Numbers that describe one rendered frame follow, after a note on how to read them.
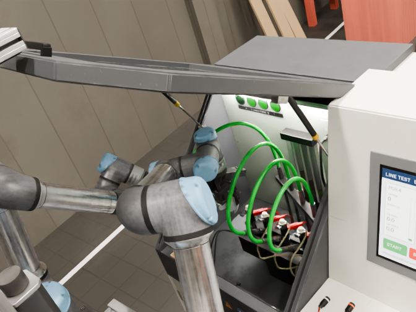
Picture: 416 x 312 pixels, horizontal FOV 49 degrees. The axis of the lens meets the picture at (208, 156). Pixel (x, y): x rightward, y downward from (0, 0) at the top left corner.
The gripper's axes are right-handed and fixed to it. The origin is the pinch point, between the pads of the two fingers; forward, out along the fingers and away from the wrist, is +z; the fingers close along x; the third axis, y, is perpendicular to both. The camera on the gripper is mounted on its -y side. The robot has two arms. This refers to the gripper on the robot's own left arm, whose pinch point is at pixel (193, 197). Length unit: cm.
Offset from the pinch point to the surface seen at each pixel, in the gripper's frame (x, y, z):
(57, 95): -225, 49, -85
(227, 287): 16.0, 19.4, 22.9
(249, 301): 24.5, 16.3, 28.6
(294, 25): -382, -104, 99
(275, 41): -38, -64, 7
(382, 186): 45, -41, 32
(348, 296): 37, -5, 49
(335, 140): 34, -45, 19
